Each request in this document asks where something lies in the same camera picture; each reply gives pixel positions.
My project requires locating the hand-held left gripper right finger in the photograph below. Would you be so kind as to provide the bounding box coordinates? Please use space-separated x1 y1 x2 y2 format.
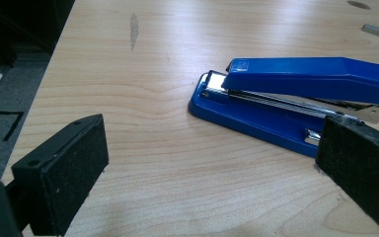
315 115 379 237

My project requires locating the silver strip of staples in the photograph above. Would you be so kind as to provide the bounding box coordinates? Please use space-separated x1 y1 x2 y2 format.
360 23 379 39

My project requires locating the blue stapler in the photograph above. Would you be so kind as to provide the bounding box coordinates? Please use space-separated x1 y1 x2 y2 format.
187 56 379 158

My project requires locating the dark round table grommet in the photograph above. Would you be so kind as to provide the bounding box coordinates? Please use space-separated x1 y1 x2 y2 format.
346 0 372 11

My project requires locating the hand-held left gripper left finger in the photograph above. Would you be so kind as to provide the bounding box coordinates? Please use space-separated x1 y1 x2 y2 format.
11 114 110 237

